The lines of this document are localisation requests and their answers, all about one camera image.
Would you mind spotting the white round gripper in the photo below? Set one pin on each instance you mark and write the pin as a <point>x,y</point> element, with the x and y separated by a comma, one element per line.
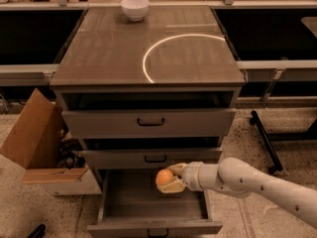
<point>191,177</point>

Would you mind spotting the orange fruit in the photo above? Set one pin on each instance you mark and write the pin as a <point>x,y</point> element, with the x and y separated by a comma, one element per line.
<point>164,177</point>

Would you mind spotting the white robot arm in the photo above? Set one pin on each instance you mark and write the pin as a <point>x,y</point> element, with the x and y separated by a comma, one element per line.
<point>237,178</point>

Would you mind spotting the grey middle drawer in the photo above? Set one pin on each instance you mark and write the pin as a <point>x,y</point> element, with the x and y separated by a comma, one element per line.
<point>148,158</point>

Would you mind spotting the grey drawer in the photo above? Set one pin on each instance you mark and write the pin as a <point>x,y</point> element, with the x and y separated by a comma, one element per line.
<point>132,207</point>
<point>178,123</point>
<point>148,158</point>

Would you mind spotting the grey bottom drawer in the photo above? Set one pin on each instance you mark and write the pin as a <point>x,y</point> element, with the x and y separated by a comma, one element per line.
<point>132,207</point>

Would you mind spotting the grey drawer cabinet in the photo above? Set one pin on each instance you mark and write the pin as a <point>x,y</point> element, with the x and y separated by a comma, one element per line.
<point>176,58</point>

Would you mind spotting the grey top drawer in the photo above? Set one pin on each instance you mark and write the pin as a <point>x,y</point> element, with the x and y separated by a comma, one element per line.
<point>178,123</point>

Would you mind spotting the brown cardboard box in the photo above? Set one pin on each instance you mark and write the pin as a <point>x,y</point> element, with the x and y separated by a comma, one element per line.
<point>33,144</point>

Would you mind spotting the black metal stand base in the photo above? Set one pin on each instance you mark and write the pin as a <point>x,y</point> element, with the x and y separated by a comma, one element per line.
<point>309,134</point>

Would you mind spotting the black object on floor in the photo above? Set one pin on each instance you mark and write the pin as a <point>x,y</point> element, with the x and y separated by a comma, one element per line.
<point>39,232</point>

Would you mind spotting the white ceramic bowl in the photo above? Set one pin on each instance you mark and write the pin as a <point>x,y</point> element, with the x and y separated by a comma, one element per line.
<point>135,10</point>

